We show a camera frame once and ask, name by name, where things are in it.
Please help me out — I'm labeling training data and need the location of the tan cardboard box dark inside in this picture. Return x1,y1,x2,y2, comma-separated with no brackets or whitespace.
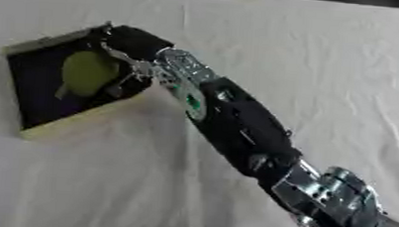
0,15,179,151

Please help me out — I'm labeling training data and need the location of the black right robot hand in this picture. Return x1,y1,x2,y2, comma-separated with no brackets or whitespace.
96,23,177,102

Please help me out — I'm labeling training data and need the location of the green round toy fruit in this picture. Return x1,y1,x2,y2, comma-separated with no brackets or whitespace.
54,49,124,103

